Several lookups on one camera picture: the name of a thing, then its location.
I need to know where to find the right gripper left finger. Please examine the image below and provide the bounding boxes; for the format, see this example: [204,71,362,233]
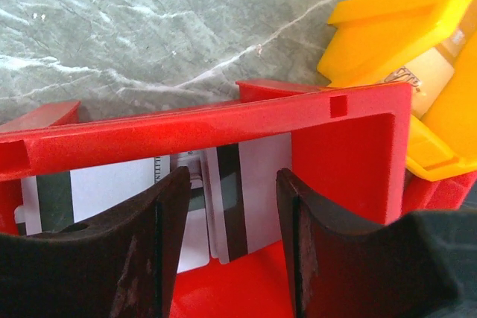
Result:
[1,167,191,317]

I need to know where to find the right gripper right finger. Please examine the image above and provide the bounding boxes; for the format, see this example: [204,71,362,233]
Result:
[276,169,476,317]

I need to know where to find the white magnetic stripe card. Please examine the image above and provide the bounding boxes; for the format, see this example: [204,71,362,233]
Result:
[203,133,291,264]

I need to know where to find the white cards in red bin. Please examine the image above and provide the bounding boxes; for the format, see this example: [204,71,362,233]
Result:
[14,151,210,272]

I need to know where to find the red bin with cards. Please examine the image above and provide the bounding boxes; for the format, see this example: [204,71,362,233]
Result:
[0,78,477,318]

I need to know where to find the yellow plastic bin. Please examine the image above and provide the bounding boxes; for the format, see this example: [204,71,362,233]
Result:
[317,0,476,181]

